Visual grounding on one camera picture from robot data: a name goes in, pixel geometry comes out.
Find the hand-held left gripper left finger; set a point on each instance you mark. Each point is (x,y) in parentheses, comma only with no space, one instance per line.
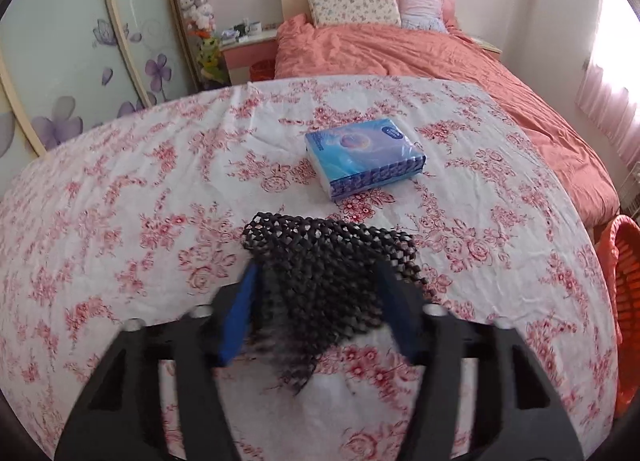
(240,311)

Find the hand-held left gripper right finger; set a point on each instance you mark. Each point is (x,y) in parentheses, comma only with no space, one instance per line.
(397,308)

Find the black mesh net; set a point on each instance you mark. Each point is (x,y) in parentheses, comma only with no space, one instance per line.
(320,281)

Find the orange plastic basket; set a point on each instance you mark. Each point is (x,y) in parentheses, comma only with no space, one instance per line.
(617,301)

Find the pink floral bed sheet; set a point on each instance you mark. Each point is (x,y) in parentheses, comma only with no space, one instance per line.
(125,221)

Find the blue tissue pack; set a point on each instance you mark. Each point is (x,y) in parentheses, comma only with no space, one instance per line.
(360,148)

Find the small orange bin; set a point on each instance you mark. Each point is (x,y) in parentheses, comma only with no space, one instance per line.
(262,71)

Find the pink nightstand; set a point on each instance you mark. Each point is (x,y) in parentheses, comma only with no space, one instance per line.
(240,58)

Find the orange duvet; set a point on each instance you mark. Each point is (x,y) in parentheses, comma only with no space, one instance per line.
(400,53)

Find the light wooden bedside shelf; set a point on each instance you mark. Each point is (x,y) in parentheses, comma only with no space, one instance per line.
(487,44)

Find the clear tube of plush toys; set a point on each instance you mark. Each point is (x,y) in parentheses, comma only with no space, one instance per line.
(200,16)

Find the pink striped pillow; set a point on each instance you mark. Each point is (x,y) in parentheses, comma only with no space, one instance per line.
(422,11)

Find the floral sliding wardrobe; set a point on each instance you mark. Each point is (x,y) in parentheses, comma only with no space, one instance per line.
(65,66)

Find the pink curtain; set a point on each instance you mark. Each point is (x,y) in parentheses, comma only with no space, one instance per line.
(610,91)

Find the floral print pillow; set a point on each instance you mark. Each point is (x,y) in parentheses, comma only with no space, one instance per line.
(352,5)

